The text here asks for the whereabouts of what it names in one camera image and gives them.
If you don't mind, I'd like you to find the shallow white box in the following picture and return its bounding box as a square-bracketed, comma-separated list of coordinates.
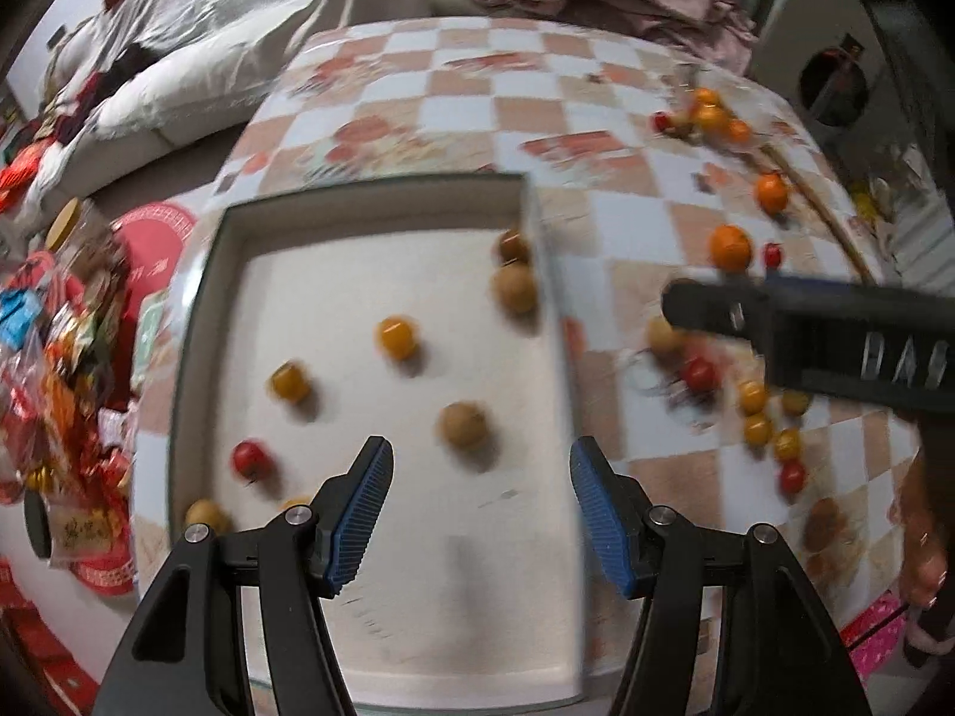
[165, 171, 590, 711]

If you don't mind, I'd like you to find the checkered patterned tablecloth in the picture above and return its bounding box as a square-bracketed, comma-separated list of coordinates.
[130, 15, 934, 716]

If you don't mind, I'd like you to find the pile of snack bags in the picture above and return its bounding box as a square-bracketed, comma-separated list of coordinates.
[0, 249, 154, 512]

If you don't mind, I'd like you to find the white curtain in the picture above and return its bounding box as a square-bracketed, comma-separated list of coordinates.
[888, 186, 955, 292]

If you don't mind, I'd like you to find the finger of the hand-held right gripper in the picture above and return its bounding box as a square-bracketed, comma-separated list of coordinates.
[661, 277, 773, 338]

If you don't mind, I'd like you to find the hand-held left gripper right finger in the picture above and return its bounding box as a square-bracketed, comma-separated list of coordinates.
[569, 437, 874, 716]

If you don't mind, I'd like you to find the stack of red boxes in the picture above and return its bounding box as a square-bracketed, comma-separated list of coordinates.
[0, 559, 101, 716]

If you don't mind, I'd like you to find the person's right hand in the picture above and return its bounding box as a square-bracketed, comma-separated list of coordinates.
[895, 455, 955, 613]

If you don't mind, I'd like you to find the dark clothes pile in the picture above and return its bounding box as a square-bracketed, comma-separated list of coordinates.
[45, 45, 150, 143]

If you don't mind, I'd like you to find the yellow lidded clear jar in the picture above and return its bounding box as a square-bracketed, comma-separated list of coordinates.
[45, 197, 127, 294]

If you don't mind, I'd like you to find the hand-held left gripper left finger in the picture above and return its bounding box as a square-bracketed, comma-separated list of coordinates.
[91, 434, 395, 716]

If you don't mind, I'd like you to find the long wooden board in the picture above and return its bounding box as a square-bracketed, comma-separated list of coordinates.
[753, 145, 877, 285]

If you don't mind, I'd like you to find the clear glass bowl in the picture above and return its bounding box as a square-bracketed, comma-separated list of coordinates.
[652, 82, 758, 152]

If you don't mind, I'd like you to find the magenta packet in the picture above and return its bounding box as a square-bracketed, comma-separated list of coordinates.
[843, 589, 917, 681]

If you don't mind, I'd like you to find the white washing machine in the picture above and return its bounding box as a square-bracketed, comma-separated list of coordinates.
[789, 36, 876, 129]

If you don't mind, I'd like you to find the round red patterned mat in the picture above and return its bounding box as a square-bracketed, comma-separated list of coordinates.
[110, 200, 201, 308]

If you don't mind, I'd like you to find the pile of yellow bags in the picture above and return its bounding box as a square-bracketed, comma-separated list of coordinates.
[849, 175, 900, 240]

